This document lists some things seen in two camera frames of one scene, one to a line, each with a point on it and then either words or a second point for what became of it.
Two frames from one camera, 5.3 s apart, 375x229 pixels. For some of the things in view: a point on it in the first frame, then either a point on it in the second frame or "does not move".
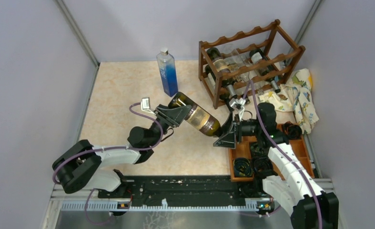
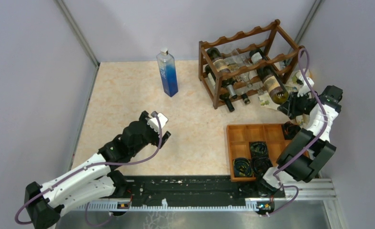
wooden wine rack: (250, 61) does not move
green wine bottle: (198, 117) → (272, 84)
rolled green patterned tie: (258, 149) does not move
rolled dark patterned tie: (242, 167) does not move
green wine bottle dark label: (222, 66) does not move
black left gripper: (177, 114) → (156, 140)
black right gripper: (228, 139) → (288, 107)
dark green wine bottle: (226, 83) → (211, 74)
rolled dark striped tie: (263, 166) does not move
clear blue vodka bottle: (167, 62) does not move
